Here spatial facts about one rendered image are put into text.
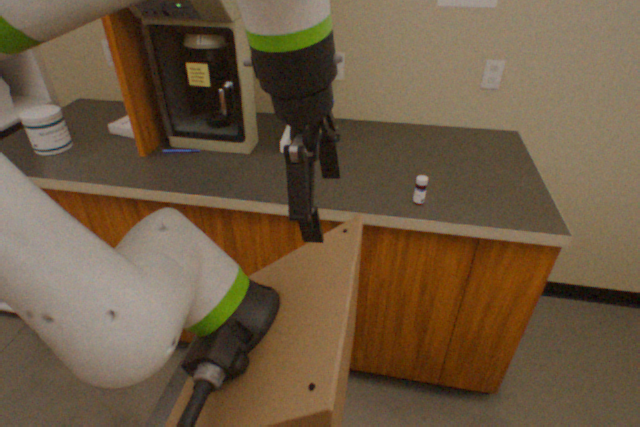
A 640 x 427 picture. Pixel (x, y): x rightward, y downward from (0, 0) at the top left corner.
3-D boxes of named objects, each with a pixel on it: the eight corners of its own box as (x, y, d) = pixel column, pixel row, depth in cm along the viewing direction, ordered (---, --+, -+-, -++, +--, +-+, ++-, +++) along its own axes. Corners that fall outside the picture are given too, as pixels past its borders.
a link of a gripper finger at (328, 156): (316, 144, 63) (317, 141, 63) (322, 178, 68) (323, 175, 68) (335, 145, 62) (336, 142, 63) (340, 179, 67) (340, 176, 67)
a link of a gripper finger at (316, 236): (317, 205, 53) (316, 209, 53) (324, 239, 58) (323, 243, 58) (295, 204, 54) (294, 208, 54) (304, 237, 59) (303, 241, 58)
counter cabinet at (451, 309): (128, 243, 255) (81, 105, 204) (470, 288, 224) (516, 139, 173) (51, 331, 200) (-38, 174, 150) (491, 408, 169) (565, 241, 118)
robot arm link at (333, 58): (331, 50, 40) (346, 11, 46) (221, 54, 43) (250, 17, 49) (337, 104, 44) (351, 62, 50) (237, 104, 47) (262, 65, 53)
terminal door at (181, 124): (169, 135, 156) (144, 23, 133) (246, 142, 151) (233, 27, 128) (168, 136, 155) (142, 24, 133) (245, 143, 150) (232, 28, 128)
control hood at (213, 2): (140, 16, 132) (132, -19, 127) (235, 20, 128) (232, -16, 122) (119, 24, 123) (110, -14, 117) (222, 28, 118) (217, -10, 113)
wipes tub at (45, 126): (51, 138, 164) (37, 103, 156) (80, 141, 162) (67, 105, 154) (26, 154, 154) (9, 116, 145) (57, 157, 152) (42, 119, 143)
